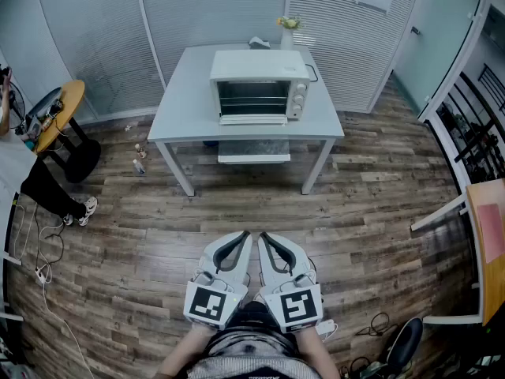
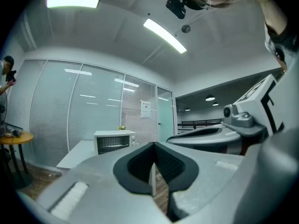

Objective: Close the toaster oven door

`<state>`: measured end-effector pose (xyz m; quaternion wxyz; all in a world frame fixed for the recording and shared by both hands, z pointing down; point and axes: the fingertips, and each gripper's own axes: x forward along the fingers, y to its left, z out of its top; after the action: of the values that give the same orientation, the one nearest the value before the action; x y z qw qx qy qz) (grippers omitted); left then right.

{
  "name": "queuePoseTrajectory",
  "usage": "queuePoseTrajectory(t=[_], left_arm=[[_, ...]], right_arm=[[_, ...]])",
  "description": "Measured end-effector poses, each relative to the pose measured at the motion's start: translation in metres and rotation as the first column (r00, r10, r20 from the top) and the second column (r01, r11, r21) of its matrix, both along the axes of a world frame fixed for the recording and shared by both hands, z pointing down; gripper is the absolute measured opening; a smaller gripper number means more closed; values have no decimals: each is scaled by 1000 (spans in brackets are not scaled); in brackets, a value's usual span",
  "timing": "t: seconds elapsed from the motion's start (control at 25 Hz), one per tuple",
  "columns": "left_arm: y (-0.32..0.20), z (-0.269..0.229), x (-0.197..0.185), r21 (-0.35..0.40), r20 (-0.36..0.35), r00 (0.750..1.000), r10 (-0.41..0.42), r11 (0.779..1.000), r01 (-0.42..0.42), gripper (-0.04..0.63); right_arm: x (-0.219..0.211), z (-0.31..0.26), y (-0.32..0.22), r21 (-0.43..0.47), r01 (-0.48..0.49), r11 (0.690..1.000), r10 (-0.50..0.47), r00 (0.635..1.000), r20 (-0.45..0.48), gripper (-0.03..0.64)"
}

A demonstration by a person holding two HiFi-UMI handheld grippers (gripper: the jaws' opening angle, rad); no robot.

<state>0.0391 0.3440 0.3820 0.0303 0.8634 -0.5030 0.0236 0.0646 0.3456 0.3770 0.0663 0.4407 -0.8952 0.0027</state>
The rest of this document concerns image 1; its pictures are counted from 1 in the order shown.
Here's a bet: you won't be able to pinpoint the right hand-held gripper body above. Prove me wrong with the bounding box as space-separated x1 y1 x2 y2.
258 268 325 335

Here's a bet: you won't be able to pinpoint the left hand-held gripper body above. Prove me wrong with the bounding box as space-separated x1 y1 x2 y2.
183 267 251 331

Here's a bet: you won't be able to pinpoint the white glass oven door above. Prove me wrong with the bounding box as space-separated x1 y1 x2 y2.
216 114 292 164

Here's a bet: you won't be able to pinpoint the person's left forearm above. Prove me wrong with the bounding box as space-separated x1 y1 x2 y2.
155 324 216 379

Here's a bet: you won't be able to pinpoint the person's right forearm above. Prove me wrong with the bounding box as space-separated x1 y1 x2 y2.
296 328 342 379

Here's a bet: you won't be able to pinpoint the white oven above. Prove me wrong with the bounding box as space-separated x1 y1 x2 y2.
208 49 312 126

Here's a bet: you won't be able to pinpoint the white power adapter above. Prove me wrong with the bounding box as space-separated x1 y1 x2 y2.
315 319 339 343

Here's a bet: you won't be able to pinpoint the person's black trousers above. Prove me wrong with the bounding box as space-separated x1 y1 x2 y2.
232 301 279 331

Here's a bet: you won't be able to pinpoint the person's grey patterned shirt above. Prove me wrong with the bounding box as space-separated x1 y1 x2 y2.
185 328 323 379

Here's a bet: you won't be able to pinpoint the black office chair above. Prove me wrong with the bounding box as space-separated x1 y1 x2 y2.
384 317 425 371

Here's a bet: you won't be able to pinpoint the light grey table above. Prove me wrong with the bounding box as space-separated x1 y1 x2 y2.
147 43 346 197

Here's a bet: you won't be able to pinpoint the pink paper sheet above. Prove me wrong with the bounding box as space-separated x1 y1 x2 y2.
476 203 505 264

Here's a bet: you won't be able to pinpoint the black metal shelf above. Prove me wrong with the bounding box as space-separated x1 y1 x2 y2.
436 63 505 185

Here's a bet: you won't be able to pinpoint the round wooden side table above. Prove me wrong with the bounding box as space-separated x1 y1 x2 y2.
23 79 103 184

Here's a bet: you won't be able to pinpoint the grey oval tray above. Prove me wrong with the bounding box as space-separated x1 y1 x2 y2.
25 87 63 118

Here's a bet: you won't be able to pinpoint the black standing fan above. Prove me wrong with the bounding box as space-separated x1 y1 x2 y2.
0 66 27 130

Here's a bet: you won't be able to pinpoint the black coiled floor cable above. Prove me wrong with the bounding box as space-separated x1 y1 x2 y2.
354 312 400 338

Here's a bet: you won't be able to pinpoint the white floor cable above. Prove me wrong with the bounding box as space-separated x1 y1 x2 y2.
6 203 95 379

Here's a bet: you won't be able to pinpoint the wooden desk with white frame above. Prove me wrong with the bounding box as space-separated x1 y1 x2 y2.
410 178 505 327

